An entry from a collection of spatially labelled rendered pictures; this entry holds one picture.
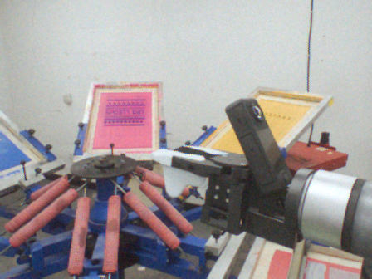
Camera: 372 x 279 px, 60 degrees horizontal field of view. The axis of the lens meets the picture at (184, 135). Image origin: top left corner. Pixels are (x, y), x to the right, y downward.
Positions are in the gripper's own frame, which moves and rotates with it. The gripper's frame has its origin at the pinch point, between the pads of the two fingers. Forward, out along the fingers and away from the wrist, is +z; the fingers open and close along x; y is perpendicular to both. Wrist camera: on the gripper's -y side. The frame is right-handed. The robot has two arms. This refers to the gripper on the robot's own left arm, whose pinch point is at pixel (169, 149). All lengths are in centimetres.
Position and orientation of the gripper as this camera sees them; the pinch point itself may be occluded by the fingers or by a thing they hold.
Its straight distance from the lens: 47.1
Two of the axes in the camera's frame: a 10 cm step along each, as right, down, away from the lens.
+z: -7.9, -1.6, 6.0
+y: -0.8, 9.9, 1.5
